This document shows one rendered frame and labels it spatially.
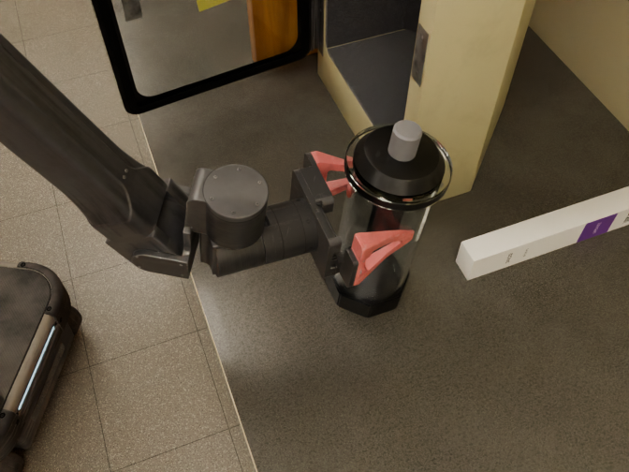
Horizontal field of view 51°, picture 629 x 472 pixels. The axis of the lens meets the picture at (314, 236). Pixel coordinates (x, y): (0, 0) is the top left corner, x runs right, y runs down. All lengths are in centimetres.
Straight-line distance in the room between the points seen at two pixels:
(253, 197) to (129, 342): 140
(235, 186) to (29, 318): 124
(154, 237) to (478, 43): 41
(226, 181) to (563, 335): 48
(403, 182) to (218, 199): 18
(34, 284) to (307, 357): 113
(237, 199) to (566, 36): 82
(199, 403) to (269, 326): 101
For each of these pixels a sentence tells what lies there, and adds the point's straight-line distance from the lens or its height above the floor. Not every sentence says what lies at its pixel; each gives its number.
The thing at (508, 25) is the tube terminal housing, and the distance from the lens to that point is 78.
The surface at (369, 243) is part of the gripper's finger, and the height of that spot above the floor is 115.
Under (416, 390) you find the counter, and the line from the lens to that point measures 80.
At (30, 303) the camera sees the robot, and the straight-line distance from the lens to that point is 180.
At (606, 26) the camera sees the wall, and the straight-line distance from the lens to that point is 119.
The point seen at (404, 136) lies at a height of 122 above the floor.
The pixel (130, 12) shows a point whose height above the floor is 116.
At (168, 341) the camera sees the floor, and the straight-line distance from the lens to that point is 192.
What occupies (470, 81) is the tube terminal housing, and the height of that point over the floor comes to 116.
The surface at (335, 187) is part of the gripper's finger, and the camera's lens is 74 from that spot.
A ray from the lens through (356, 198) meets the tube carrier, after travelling 67.
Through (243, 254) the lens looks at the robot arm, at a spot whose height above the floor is 114.
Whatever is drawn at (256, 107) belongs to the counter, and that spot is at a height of 94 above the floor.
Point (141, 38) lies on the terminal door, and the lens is 95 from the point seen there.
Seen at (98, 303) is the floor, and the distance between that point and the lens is 203.
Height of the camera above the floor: 166
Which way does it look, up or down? 54 degrees down
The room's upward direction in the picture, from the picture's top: straight up
